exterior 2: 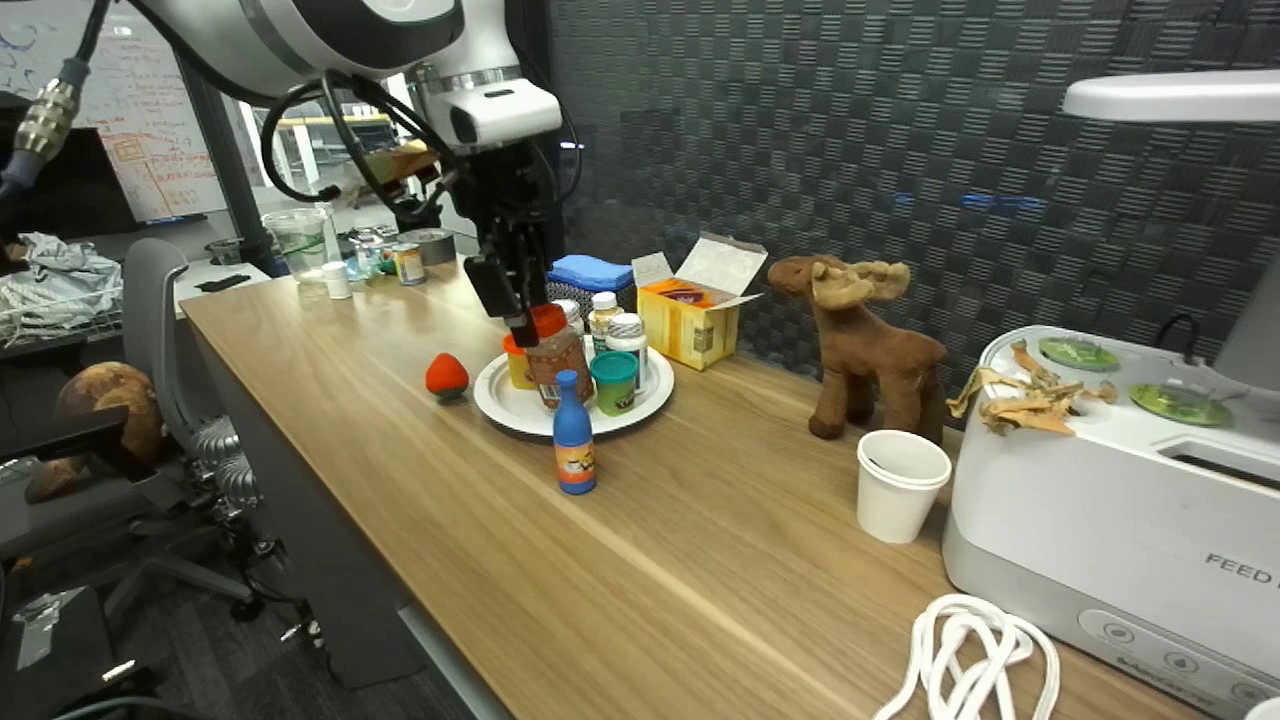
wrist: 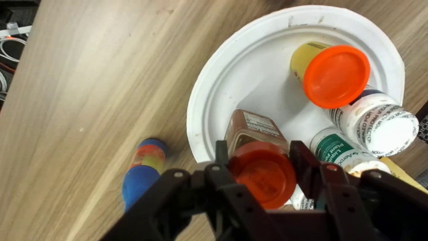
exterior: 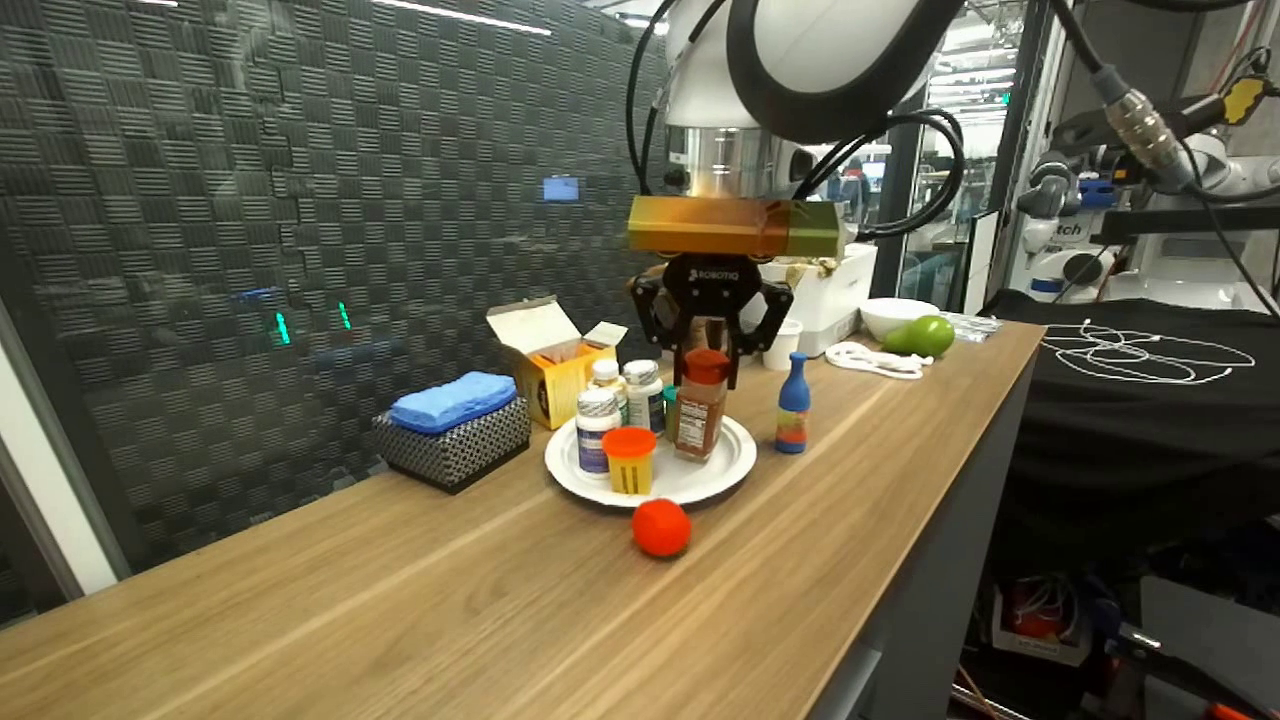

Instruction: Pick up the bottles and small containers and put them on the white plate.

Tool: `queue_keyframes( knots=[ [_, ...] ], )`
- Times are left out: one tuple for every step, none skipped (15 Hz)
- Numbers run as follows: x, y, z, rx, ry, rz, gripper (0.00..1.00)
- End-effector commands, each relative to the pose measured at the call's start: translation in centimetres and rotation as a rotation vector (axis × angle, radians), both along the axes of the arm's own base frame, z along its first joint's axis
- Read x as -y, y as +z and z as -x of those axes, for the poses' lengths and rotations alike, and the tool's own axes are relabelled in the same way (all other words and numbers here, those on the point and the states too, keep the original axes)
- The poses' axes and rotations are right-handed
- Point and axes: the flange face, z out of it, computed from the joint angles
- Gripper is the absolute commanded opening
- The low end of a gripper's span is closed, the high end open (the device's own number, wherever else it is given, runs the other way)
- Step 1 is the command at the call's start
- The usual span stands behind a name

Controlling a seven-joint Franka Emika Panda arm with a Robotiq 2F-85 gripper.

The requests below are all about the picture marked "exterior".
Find blue toy bottle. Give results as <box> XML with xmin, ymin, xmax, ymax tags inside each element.
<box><xmin>773</xmin><ymin>347</ymin><xmax>814</xmax><ymax>462</ymax></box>

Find small white bottle green label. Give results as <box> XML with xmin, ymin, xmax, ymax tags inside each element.
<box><xmin>588</xmin><ymin>357</ymin><xmax>630</xmax><ymax>421</ymax></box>

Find open yellow cardboard box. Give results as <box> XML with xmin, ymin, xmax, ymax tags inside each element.
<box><xmin>482</xmin><ymin>291</ymin><xmax>630</xmax><ymax>434</ymax></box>

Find blue folded cloth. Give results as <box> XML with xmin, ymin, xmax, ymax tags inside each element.
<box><xmin>388</xmin><ymin>370</ymin><xmax>519</xmax><ymax>440</ymax></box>

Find white supplement bottle blue label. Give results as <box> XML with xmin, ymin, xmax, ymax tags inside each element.
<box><xmin>570</xmin><ymin>383</ymin><xmax>623</xmax><ymax>477</ymax></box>
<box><xmin>620</xmin><ymin>357</ymin><xmax>671</xmax><ymax>438</ymax></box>

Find white bowl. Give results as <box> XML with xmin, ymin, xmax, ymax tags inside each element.
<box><xmin>857</xmin><ymin>298</ymin><xmax>944</xmax><ymax>346</ymax></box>

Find grey mesh box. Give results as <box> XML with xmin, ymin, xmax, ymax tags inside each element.
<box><xmin>371</xmin><ymin>396</ymin><xmax>535</xmax><ymax>495</ymax></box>

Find spice jar orange lid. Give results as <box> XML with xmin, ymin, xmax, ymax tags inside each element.
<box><xmin>667</xmin><ymin>347</ymin><xmax>735</xmax><ymax>463</ymax></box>

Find green toy lime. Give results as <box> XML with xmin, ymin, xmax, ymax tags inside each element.
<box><xmin>880</xmin><ymin>312</ymin><xmax>961</xmax><ymax>362</ymax></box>

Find white blue lab equipment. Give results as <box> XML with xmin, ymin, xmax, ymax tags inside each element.
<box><xmin>1016</xmin><ymin>145</ymin><xmax>1154</xmax><ymax>298</ymax></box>

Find red object under table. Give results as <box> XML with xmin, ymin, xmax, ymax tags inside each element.
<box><xmin>997</xmin><ymin>573</ymin><xmax>1077</xmax><ymax>655</ymax></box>

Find red toy strawberry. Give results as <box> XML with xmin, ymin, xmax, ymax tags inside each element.
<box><xmin>628</xmin><ymin>495</ymin><xmax>696</xmax><ymax>563</ymax></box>

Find black cloth covered table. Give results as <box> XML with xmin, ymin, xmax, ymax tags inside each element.
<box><xmin>984</xmin><ymin>285</ymin><xmax>1280</xmax><ymax>563</ymax></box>

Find white paper plate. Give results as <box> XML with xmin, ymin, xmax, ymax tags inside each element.
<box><xmin>538</xmin><ymin>414</ymin><xmax>760</xmax><ymax>513</ymax></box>

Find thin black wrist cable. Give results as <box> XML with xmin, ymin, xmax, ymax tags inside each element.
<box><xmin>620</xmin><ymin>0</ymin><xmax>968</xmax><ymax>247</ymax></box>

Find white rope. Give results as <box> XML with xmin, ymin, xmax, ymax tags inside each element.
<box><xmin>820</xmin><ymin>342</ymin><xmax>937</xmax><ymax>383</ymax></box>

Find white cable coil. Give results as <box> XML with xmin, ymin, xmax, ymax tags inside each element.
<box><xmin>1039</xmin><ymin>315</ymin><xmax>1260</xmax><ymax>394</ymax></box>

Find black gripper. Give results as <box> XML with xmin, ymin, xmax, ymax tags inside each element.
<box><xmin>628</xmin><ymin>254</ymin><xmax>795</xmax><ymax>394</ymax></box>

